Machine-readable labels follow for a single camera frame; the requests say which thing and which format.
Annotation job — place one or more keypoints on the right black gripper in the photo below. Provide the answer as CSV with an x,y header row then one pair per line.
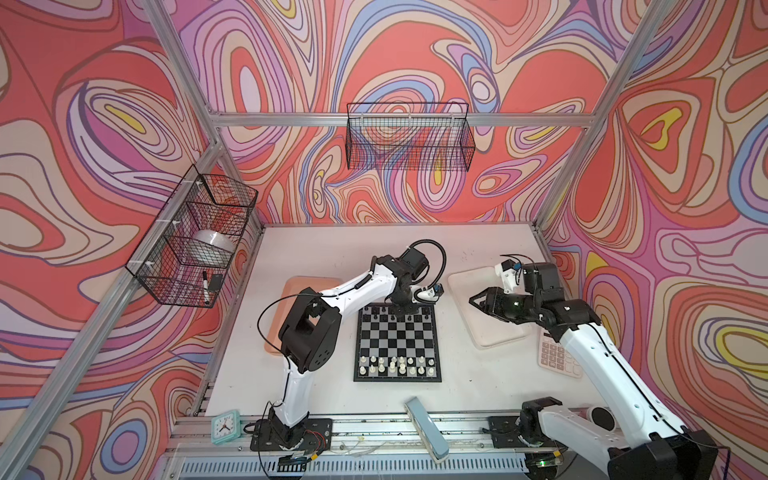
x,y
492,303

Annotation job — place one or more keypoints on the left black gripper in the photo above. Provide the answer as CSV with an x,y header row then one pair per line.
x,y
414,308

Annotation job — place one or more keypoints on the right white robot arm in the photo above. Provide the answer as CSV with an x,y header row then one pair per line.
x,y
653,442

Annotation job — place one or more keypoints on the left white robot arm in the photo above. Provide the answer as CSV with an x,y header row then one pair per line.
x,y
309,333

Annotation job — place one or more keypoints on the black and silver chessboard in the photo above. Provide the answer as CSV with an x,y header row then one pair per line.
x,y
397,348

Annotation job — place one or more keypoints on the pink calculator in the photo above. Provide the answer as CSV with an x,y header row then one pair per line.
x,y
553,357

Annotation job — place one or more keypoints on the pink plastic tray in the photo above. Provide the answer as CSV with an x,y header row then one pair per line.
x,y
293,285

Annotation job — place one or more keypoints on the grey stapler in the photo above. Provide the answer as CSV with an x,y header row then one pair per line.
x,y
430,435

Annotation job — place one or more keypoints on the black marker pen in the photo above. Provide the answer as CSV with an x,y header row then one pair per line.
x,y
205,288

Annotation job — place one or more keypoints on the silver tape roll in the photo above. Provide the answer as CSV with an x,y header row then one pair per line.
x,y
210,246

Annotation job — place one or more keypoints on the green alarm clock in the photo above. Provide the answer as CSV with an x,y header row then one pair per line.
x,y
225,427

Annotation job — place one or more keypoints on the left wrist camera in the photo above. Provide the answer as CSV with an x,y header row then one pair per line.
x,y
429,295

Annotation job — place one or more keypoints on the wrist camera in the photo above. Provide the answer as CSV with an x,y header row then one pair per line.
x,y
429,295
509,272

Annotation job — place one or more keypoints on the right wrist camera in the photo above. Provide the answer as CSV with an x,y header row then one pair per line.
x,y
509,272

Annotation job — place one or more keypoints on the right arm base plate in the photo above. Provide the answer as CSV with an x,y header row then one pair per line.
x,y
505,434

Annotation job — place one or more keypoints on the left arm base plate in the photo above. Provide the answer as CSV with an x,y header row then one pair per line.
x,y
312,435

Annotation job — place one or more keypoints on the back black wire basket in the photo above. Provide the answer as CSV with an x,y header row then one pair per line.
x,y
409,136

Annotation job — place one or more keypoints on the black wire basket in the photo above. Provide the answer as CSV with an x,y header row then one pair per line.
x,y
409,136
200,228

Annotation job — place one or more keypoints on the left black wire basket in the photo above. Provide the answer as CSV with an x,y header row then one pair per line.
x,y
200,228

